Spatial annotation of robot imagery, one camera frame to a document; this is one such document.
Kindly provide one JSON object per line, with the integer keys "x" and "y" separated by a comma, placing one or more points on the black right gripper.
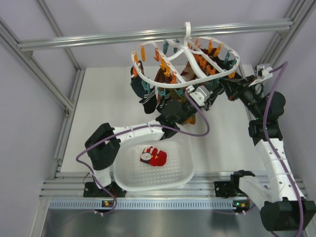
{"x": 230, "y": 86}

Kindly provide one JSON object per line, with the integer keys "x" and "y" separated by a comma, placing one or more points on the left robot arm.
{"x": 103, "y": 146}

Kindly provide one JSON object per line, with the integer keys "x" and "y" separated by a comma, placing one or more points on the olive striped sock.
{"x": 188, "y": 75}

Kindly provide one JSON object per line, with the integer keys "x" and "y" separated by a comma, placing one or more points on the red santa sock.
{"x": 153, "y": 156}

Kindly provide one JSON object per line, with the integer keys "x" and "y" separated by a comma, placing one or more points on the navy blue sock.
{"x": 136, "y": 84}

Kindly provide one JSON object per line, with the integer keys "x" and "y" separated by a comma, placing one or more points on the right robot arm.
{"x": 283, "y": 207}

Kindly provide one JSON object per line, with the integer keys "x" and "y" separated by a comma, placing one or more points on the white round clip hanger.
{"x": 177, "y": 53}

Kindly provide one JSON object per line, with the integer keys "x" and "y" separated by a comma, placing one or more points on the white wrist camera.
{"x": 264, "y": 71}
{"x": 199, "y": 95}

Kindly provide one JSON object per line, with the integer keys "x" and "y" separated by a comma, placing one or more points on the brown sock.
{"x": 162, "y": 78}

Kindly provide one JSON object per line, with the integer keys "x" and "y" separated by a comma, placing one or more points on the aluminium top rail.
{"x": 160, "y": 34}

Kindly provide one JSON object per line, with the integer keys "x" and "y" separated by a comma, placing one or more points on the orange clothes peg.
{"x": 163, "y": 64}

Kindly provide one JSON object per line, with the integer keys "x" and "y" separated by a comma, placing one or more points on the teal clothes peg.
{"x": 163, "y": 92}

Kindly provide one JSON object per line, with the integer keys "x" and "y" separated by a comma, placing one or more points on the black white striped sock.
{"x": 151, "y": 104}

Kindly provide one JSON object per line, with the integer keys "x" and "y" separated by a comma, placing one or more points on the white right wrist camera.
{"x": 264, "y": 71}

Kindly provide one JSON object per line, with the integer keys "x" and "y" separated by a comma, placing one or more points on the perforated cable tray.
{"x": 154, "y": 204}

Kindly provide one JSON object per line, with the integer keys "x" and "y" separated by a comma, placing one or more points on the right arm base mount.
{"x": 229, "y": 189}

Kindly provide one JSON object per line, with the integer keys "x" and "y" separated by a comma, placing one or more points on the translucent white plastic basket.
{"x": 133, "y": 175}

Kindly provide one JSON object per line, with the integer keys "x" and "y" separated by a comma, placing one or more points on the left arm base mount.
{"x": 91, "y": 190}

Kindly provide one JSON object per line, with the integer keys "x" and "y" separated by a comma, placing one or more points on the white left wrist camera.
{"x": 199, "y": 95}

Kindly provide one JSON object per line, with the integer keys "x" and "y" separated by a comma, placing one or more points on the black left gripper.
{"x": 209, "y": 101}

